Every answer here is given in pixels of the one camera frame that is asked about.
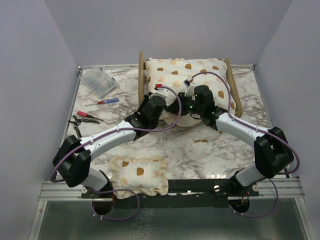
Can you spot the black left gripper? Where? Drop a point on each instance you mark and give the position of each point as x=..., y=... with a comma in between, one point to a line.
x=146, y=98

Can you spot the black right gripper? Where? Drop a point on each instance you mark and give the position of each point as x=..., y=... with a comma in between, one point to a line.
x=183, y=99

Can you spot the wooden pet bed frame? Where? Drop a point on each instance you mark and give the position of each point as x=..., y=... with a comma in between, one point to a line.
x=142, y=83

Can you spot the large bear print cushion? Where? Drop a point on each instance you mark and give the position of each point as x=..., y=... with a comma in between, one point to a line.
x=181, y=75

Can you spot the small bear print pillow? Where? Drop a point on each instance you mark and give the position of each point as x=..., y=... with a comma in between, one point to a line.
x=146, y=175

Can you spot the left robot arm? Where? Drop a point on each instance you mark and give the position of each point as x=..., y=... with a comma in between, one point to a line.
x=74, y=157

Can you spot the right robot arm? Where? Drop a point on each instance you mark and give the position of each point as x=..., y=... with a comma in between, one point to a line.
x=271, y=151

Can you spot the clear plastic screw box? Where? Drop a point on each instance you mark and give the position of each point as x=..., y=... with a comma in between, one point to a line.
x=99, y=82

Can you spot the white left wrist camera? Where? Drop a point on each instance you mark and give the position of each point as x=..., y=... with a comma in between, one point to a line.
x=162, y=91

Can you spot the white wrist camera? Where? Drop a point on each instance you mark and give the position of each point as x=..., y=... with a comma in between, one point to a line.
x=162, y=91
x=190, y=86

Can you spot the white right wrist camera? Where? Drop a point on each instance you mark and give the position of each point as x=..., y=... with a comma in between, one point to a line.
x=190, y=86

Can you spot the blue handled screwdriver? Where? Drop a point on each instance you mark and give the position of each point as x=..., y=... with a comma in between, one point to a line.
x=105, y=101

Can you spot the red handled screwdriver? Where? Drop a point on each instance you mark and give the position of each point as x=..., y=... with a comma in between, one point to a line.
x=86, y=115

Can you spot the black front mounting rail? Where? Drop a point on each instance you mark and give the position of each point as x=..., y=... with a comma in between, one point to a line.
x=188, y=193

